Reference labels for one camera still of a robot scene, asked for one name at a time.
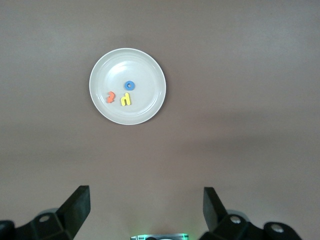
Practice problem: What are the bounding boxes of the yellow foam letter h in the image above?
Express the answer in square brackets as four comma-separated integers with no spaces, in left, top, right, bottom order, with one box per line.
[120,92,132,107]

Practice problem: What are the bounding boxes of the brown table cover sheet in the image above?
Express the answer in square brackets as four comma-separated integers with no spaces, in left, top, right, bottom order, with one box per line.
[0,0,320,240]

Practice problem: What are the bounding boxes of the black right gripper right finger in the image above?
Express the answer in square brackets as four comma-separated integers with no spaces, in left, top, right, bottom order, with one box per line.
[201,186,303,240]

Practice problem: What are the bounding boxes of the beige brown plate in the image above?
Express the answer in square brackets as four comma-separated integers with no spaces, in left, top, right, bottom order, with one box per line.
[89,47,167,126]

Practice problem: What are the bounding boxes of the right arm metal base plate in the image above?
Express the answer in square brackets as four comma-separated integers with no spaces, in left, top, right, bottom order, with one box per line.
[130,233,189,240]

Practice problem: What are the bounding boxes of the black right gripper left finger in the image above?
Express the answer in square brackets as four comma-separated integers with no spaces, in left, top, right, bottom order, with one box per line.
[0,184,91,240]

